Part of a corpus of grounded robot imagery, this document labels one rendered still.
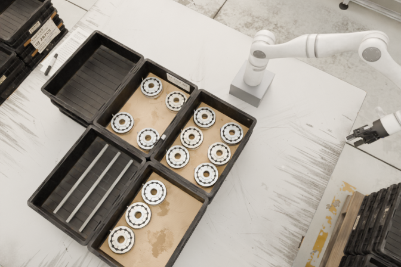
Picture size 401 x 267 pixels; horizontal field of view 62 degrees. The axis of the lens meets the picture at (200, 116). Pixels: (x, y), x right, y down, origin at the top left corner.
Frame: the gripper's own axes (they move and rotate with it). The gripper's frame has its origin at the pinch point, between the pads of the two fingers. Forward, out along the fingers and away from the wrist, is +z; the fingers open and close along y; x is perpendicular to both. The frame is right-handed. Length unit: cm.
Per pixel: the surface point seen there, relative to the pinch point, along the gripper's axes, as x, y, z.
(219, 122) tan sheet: 23, -29, 43
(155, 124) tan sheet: 26, -50, 64
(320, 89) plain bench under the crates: 41.2, 18.4, 8.1
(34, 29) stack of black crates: 122, -86, 129
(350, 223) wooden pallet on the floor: -15, 79, 39
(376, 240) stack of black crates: -32, 50, 21
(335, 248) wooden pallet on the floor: -28, 71, 50
